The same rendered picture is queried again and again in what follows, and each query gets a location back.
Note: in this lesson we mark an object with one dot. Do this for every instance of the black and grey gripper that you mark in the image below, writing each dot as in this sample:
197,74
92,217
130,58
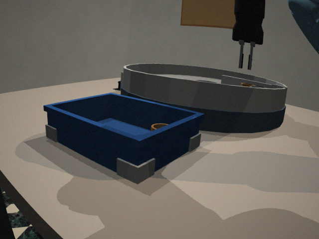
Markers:
249,16

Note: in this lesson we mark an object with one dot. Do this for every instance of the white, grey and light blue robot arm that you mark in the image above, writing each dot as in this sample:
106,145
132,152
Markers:
306,15

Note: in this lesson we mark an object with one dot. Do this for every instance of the blue plastic crate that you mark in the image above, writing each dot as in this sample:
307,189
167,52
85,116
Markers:
115,131

